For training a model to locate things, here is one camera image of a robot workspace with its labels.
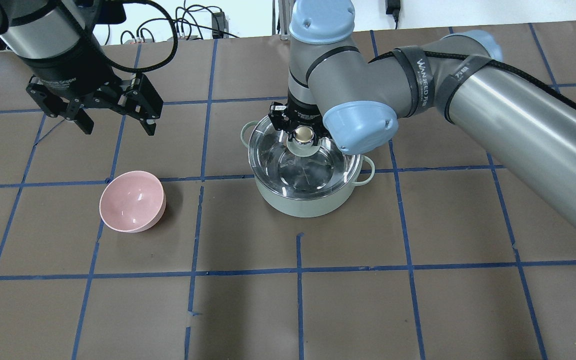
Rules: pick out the glass pot lid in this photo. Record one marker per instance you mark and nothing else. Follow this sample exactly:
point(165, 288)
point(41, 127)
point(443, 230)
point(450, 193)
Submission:
point(293, 171)

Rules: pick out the brown gridded table mat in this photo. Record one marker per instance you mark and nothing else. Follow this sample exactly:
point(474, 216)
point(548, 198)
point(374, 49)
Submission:
point(209, 240)

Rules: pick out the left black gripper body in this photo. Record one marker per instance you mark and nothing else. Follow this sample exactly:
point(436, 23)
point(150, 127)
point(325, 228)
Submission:
point(74, 73)

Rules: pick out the pink bowl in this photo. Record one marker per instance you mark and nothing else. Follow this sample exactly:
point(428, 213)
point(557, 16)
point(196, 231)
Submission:
point(133, 202)

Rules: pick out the black adapter behind table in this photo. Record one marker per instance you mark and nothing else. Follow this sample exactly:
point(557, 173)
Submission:
point(219, 25)

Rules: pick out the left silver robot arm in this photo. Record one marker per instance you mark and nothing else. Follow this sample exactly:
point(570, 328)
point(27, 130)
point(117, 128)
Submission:
point(70, 71)

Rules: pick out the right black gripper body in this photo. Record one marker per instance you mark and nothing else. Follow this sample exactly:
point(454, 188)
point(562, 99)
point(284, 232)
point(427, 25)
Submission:
point(299, 111)

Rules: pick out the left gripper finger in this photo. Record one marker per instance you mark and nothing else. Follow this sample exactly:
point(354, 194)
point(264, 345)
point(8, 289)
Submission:
point(71, 111)
point(143, 102)

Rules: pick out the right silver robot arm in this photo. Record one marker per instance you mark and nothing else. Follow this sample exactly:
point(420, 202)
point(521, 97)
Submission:
point(334, 91)

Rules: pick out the pale green electric pot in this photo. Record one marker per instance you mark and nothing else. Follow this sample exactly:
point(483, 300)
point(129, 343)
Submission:
point(314, 207)

